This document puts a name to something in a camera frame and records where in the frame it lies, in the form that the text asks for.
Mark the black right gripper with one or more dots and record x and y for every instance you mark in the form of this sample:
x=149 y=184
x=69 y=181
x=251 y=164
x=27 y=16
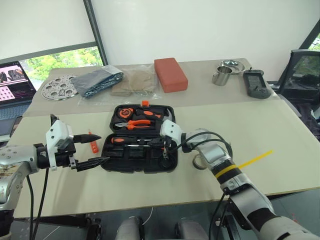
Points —
x=168 y=147

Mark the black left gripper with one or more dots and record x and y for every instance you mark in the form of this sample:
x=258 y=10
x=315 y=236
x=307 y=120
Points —
x=65 y=157

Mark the small orange test screwdriver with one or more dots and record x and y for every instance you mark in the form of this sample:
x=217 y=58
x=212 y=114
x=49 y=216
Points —
x=94 y=148

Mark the black plastic tool case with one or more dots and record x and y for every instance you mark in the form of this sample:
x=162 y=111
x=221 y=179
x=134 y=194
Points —
x=135 y=160

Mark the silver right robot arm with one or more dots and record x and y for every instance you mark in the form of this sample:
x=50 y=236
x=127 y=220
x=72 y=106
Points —
x=240 y=190

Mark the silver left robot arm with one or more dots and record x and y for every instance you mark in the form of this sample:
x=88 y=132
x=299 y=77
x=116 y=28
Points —
x=20 y=157

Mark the black orange utility knife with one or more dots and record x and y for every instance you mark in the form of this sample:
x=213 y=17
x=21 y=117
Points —
x=148 y=113

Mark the clear plastic bag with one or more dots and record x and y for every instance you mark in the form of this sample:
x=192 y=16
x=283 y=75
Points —
x=100 y=100

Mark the orange black tape measure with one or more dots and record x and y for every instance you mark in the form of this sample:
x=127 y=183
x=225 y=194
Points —
x=126 y=112

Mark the bundle of metal screws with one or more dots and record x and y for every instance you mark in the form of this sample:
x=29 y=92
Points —
x=141 y=92

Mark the dark grey folded cloth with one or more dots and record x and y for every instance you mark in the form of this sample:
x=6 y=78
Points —
x=96 y=81

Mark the perforated round metal plate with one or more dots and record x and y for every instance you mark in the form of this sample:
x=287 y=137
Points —
x=56 y=88

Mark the beige cloth in bag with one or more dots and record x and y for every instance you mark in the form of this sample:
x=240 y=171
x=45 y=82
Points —
x=136 y=81

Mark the red brick block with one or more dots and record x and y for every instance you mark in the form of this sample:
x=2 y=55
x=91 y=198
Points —
x=171 y=75

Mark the grey rounded shape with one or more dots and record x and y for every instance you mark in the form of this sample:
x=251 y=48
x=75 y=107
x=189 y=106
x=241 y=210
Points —
x=191 y=230
x=130 y=228

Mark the stainless steel cup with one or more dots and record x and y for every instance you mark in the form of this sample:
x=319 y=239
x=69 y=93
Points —
x=221 y=77

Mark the open laptop computer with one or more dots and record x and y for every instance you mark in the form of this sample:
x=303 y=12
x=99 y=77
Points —
x=15 y=87

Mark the stainless steel bowl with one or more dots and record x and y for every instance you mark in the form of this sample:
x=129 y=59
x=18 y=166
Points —
x=236 y=65

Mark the black handheld device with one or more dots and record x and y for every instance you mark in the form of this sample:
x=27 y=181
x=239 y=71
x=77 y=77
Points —
x=256 y=83

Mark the black mesh office chair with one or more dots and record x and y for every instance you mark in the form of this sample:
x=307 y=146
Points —
x=302 y=72

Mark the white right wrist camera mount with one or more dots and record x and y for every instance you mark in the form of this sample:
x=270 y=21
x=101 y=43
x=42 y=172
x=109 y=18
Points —
x=171 y=130

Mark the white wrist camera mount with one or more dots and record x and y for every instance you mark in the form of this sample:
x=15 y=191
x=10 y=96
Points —
x=171 y=130
x=57 y=132

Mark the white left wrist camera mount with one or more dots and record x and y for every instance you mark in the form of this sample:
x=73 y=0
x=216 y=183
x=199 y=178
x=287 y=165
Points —
x=57 y=132

